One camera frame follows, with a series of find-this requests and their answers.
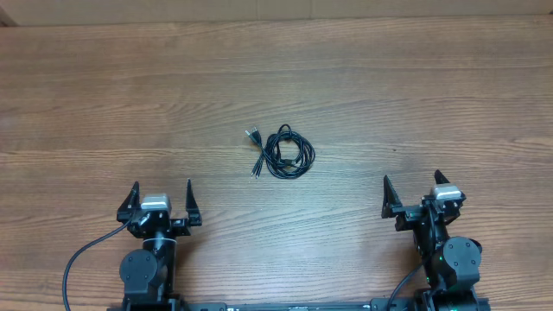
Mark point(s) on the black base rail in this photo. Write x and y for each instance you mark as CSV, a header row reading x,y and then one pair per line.
x,y
375,304

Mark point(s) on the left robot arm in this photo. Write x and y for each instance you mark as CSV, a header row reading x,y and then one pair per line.
x,y
148,273

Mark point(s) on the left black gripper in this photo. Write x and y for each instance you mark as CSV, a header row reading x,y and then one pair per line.
x,y
133,201

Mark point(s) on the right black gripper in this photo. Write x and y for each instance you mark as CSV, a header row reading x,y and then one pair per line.
x,y
407,213

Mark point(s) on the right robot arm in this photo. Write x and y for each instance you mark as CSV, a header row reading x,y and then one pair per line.
x,y
451,264

